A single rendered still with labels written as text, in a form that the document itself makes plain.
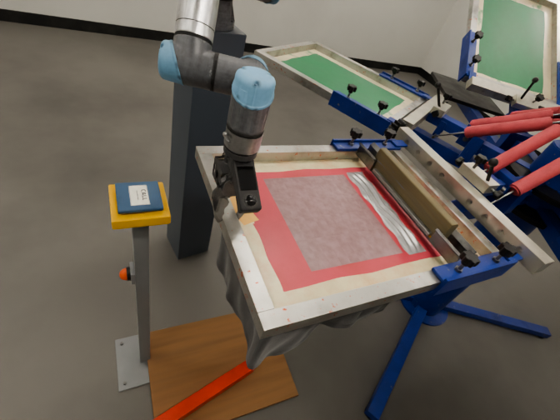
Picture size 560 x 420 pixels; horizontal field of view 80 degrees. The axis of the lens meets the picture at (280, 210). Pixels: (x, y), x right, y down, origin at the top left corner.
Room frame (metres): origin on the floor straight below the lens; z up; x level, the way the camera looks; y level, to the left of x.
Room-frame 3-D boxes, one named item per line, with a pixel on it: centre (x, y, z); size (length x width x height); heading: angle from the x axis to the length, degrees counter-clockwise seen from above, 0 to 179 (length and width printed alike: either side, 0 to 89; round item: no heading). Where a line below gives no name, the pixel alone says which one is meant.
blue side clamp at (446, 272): (0.70, -0.55, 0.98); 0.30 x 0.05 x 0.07; 126
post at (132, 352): (0.54, 0.33, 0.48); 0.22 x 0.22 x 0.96; 36
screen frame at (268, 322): (0.78, -0.19, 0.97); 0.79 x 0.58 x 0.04; 126
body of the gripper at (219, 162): (0.58, 0.13, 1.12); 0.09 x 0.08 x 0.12; 36
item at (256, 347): (0.61, 0.04, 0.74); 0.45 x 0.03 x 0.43; 36
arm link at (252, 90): (0.58, 0.12, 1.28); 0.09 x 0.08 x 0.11; 16
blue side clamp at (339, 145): (1.15, -0.22, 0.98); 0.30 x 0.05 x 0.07; 126
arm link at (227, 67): (0.67, 0.17, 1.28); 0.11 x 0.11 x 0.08; 16
